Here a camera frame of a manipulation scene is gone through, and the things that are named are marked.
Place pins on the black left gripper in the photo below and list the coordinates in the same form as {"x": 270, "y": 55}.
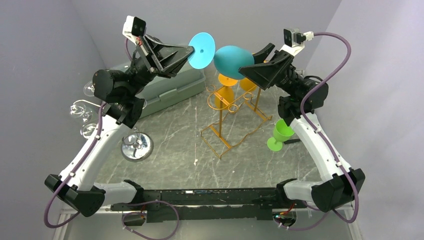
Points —
{"x": 158, "y": 57}

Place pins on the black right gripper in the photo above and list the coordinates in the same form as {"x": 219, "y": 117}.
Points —
{"x": 265, "y": 75}

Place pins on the orange wine glass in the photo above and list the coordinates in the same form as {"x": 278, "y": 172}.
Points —
{"x": 226, "y": 93}
{"x": 247, "y": 85}

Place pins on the blue wine glass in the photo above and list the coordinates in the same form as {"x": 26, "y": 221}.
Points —
{"x": 227, "y": 59}

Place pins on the orange wine glass front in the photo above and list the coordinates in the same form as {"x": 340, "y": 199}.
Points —
{"x": 226, "y": 93}

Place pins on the green wine glass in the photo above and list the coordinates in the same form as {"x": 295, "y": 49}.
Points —
{"x": 281, "y": 133}

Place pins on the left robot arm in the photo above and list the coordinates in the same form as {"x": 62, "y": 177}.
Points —
{"x": 120, "y": 110}

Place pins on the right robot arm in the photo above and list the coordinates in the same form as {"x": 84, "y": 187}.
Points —
{"x": 340, "y": 183}

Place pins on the clear glass on stand upper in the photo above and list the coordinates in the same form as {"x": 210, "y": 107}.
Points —
{"x": 89, "y": 89}

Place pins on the clear glass on stand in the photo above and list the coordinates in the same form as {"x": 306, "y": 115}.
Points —
{"x": 82, "y": 112}
{"x": 88, "y": 129}
{"x": 89, "y": 89}

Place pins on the silver spiral glass stand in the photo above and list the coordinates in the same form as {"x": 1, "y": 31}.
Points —
{"x": 136, "y": 146}

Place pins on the clear glass on stand middle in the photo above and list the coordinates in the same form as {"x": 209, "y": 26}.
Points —
{"x": 82, "y": 112}

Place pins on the clear glass on stand lower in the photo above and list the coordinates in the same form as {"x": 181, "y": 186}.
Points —
{"x": 88, "y": 129}

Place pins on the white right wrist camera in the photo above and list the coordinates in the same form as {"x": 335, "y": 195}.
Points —
{"x": 294, "y": 40}

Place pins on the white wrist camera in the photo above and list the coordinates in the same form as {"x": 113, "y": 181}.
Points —
{"x": 294, "y": 40}
{"x": 133, "y": 28}

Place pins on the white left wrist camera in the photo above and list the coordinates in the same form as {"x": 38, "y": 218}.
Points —
{"x": 133, "y": 28}

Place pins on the gold wire glass rack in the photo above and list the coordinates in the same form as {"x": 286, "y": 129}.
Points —
{"x": 231, "y": 127}

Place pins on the black handled hammer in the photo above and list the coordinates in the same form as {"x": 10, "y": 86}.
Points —
{"x": 291, "y": 141}

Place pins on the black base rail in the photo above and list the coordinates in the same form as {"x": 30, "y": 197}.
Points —
{"x": 259, "y": 203}

